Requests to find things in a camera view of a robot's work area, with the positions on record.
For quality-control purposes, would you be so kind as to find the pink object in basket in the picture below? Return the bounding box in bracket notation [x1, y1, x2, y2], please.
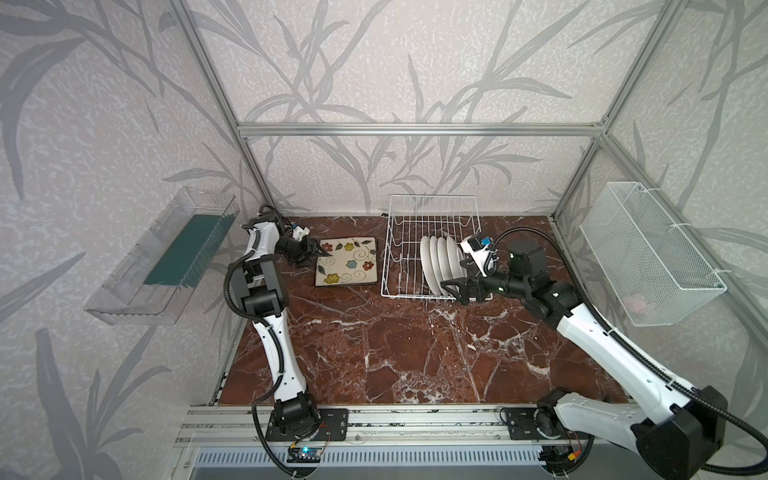
[623, 294, 651, 315]

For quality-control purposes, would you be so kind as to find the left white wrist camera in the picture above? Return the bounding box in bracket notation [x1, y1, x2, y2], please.
[292, 224, 310, 242]

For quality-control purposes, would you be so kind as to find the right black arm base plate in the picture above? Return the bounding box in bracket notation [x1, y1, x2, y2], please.
[500, 407, 570, 441]

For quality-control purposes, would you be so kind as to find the white round plate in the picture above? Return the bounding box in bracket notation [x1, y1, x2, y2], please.
[446, 236, 467, 279]
[429, 236, 448, 296]
[438, 237, 453, 280]
[420, 236, 441, 297]

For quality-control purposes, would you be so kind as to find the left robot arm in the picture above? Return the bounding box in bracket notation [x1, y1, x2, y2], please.
[223, 208, 323, 437]

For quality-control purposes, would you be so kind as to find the white wire dish rack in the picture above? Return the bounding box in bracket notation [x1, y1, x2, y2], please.
[381, 193, 481, 301]

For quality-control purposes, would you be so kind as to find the aluminium frame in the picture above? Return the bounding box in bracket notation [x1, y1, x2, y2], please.
[167, 0, 768, 451]

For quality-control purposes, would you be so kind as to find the green circuit board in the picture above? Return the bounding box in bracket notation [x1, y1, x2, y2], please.
[287, 445, 325, 464]

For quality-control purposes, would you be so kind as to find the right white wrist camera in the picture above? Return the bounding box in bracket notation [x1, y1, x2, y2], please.
[460, 232, 498, 277]

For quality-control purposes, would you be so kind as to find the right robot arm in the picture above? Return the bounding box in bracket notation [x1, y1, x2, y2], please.
[432, 236, 725, 479]

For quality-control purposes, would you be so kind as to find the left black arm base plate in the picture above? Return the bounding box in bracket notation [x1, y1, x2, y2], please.
[265, 408, 350, 442]

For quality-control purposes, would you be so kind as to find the right black corrugated cable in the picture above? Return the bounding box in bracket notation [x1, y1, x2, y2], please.
[493, 226, 768, 477]

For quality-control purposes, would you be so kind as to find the aluminium mounting rail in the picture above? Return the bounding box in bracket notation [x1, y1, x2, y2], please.
[170, 403, 649, 448]

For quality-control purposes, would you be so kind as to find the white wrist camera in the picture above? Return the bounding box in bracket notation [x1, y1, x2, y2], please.
[460, 232, 498, 277]
[292, 224, 310, 242]

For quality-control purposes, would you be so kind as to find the white mesh wall basket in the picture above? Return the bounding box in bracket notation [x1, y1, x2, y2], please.
[580, 182, 727, 327]

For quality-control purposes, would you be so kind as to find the clear plastic wall bin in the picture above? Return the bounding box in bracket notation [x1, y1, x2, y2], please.
[85, 187, 239, 326]

